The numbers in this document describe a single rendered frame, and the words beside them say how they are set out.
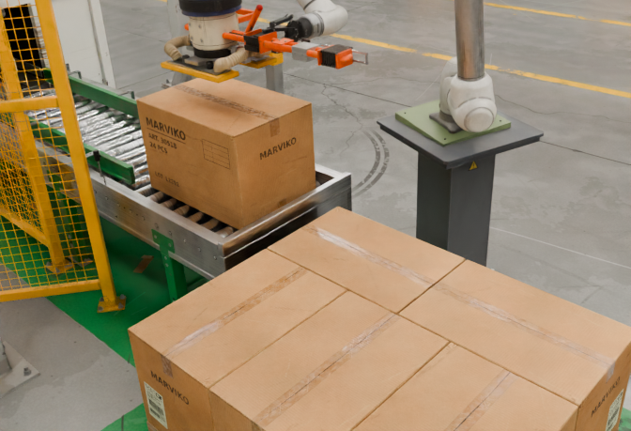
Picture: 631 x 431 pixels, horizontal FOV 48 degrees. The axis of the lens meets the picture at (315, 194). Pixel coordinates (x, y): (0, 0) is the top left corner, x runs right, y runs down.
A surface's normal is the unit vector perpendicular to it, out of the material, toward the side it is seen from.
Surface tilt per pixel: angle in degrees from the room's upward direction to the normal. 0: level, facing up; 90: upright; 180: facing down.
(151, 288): 0
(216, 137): 90
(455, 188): 90
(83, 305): 0
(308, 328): 0
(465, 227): 90
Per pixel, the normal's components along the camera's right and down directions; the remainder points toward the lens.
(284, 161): 0.73, 0.29
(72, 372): -0.04, -0.87
